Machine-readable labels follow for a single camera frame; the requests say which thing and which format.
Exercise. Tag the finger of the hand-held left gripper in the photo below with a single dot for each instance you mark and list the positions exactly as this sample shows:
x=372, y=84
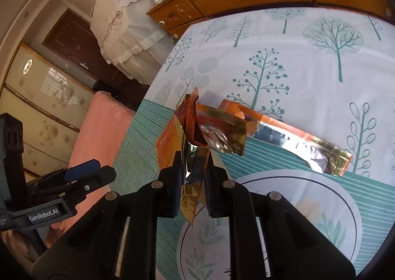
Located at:
x=92, y=178

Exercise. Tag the tree print tablecloth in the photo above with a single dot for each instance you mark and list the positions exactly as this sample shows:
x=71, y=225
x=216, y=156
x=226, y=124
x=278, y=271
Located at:
x=293, y=51

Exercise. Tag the orange foil pouch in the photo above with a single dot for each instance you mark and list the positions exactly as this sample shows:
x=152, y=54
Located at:
x=166, y=144

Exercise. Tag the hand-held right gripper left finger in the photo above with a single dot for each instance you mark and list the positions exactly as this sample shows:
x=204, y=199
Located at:
x=177, y=178

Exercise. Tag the dark brown door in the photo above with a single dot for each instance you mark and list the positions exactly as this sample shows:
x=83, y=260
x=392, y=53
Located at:
x=80, y=45

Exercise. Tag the cream sliding wardrobe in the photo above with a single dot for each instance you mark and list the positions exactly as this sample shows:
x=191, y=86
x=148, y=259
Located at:
x=40, y=104

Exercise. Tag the teal striped table runner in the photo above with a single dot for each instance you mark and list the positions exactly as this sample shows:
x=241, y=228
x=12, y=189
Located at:
x=265, y=158

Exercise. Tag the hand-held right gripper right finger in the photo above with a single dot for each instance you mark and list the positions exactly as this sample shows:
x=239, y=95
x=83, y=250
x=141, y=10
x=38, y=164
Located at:
x=210, y=184

